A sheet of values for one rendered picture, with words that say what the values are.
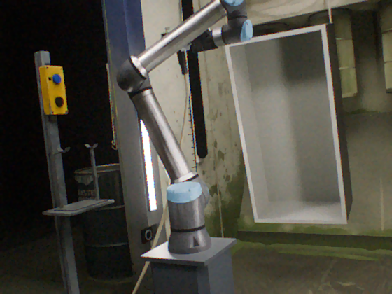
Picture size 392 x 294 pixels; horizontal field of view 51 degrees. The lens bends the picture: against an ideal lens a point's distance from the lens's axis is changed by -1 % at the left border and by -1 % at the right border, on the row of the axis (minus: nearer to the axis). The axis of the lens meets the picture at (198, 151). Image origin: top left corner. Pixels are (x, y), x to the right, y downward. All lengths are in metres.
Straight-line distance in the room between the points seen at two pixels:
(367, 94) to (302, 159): 1.20
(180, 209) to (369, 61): 2.67
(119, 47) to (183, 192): 1.27
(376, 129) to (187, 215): 2.49
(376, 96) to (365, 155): 0.54
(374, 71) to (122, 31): 2.26
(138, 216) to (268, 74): 1.28
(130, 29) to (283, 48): 1.00
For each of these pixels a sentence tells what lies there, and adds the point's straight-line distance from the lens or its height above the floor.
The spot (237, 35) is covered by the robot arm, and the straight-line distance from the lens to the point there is 1.87.
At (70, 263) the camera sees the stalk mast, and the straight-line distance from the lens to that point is 2.47.
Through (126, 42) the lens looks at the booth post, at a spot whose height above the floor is 1.71.
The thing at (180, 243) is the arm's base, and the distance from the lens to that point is 1.73.
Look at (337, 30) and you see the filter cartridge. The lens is 3.66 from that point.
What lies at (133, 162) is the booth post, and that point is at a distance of 2.63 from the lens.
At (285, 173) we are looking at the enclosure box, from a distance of 3.03.
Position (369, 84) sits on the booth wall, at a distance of 3.95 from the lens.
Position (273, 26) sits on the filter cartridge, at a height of 1.94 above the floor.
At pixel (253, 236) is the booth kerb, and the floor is 0.11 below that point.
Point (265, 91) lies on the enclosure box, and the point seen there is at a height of 1.34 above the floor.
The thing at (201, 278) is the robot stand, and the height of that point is 0.56.
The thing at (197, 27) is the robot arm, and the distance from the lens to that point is 1.76.
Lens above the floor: 1.16
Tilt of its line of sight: 4 degrees down
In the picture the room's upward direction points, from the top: 6 degrees counter-clockwise
